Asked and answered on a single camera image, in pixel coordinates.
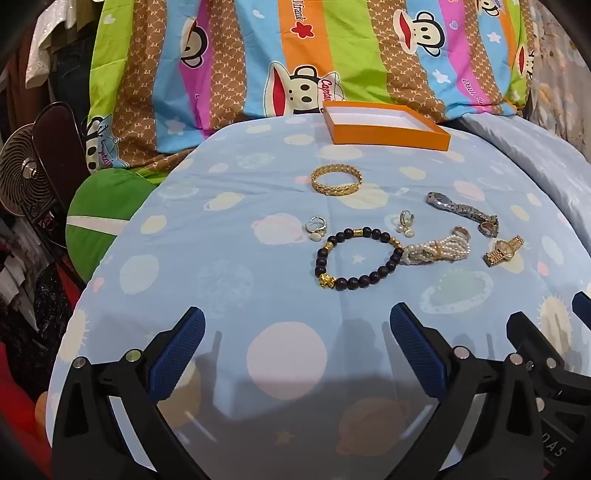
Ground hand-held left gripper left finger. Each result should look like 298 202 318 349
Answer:
51 307 206 480

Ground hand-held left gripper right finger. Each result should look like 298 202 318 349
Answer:
390 304 543 480

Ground gold wristwatch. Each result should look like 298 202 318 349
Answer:
483 235 526 267

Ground pearl bracelet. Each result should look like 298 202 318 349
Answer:
399 231 472 267

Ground dark bead bracelet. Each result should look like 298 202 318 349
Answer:
316 226 405 289

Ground silver wristwatch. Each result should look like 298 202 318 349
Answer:
427 191 500 237

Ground gold woven bangle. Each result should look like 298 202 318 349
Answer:
310 164 363 195

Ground orange jewelry box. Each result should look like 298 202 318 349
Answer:
322 102 451 151

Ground blue planet print bedsheet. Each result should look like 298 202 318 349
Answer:
46 113 591 480

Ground pile of dark clothes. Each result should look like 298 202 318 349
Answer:
0 215 86 400

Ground pale blue quilt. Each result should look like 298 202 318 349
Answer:
462 112 591 296

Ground red cloth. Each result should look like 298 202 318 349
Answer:
0 355 52 480

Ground green round cushion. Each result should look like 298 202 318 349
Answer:
65 168 160 292

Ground pale patterned cloth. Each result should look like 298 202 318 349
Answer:
529 25 591 163

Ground small electric fan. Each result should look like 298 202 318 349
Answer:
0 124 66 247

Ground black chair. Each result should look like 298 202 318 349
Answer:
31 102 90 289

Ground striped cartoon monkey blanket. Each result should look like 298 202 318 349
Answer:
83 0 536 178

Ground hanging clothes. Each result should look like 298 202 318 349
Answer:
0 0 103 144

